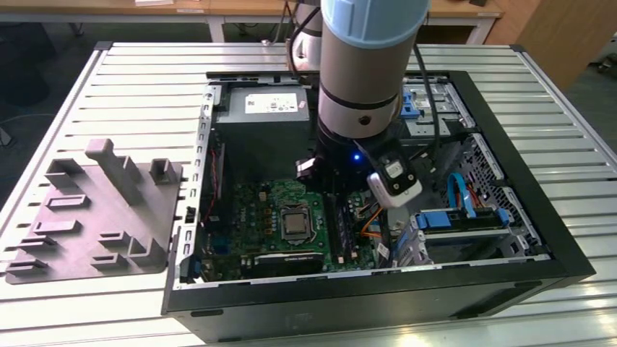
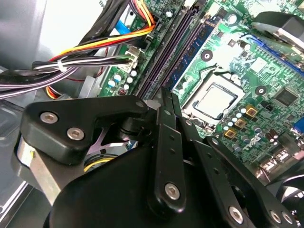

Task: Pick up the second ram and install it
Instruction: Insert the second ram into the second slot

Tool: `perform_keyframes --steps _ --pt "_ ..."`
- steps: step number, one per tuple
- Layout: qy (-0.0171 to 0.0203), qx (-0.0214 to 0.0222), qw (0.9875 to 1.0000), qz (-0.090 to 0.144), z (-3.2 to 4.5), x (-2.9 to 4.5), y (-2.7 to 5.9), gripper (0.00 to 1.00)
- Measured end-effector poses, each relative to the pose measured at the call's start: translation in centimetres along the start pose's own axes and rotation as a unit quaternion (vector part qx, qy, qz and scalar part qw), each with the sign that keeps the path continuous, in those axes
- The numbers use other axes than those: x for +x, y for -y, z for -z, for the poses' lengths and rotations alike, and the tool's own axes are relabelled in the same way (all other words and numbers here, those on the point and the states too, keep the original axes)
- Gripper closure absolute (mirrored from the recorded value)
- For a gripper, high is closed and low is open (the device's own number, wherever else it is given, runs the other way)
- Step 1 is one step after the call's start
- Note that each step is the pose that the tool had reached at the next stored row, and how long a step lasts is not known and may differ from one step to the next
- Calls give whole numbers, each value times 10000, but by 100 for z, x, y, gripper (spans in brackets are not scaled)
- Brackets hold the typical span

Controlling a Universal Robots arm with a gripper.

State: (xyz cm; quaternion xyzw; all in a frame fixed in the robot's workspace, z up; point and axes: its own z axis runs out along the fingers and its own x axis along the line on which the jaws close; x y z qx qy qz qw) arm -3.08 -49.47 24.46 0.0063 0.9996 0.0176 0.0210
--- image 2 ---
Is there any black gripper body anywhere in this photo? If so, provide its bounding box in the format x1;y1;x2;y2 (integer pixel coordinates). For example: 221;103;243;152
44;145;228;228

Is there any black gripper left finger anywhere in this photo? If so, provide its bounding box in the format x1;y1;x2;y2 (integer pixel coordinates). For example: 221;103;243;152
14;87;187;215

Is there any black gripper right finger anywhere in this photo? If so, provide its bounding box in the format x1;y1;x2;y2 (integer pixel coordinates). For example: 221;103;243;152
172;94;300;228

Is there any blue RAM stick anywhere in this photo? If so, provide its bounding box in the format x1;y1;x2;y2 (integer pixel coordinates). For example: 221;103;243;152
164;18;216;90

